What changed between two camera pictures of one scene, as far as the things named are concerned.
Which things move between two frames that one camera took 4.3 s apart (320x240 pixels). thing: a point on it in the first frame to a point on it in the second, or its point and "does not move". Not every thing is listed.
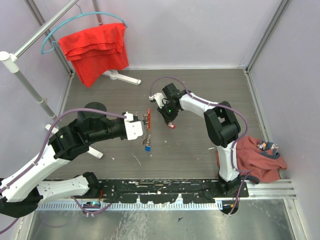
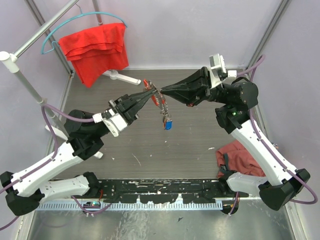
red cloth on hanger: x=96 y=51 does not move
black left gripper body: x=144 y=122 to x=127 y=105
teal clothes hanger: x=55 y=45 does not move
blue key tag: x=147 y=148 to x=168 y=125
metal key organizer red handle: x=147 y=136 to x=157 y=98
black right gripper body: x=169 y=113 to x=204 y=92
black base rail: x=165 y=191 does not move
